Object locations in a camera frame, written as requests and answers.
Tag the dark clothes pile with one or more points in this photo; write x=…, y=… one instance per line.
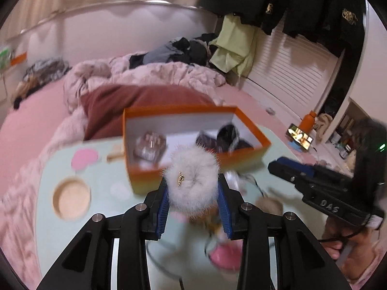
x=189, y=51

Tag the person's right hand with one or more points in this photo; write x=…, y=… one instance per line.
x=362, y=253

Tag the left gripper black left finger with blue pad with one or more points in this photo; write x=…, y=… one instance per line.
x=86, y=262

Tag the pink floral duvet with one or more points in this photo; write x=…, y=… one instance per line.
x=54, y=118

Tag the black hair scrunchie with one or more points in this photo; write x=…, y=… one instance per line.
x=227, y=138

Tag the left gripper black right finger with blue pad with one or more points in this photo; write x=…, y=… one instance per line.
x=302, y=262

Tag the orange bottle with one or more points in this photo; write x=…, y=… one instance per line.
x=308, y=122

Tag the white fluffy pompom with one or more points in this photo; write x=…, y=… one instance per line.
x=192, y=180

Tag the gold phone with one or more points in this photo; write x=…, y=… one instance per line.
x=299, y=137

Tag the light green garment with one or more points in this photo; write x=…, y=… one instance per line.
x=235, y=46

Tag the tan plush toy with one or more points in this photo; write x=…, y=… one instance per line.
x=270, y=205

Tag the maroon pillow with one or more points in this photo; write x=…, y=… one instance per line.
x=104, y=106

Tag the brown answer card box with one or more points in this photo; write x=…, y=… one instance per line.
x=210, y=144

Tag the orange cardboard box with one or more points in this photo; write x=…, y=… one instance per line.
x=181, y=125

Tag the hanging black jacket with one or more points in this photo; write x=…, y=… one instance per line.
x=307, y=50

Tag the red patterned card box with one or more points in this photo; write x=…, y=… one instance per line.
x=150, y=146

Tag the patterned clothes heap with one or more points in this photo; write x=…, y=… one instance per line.
x=40, y=74

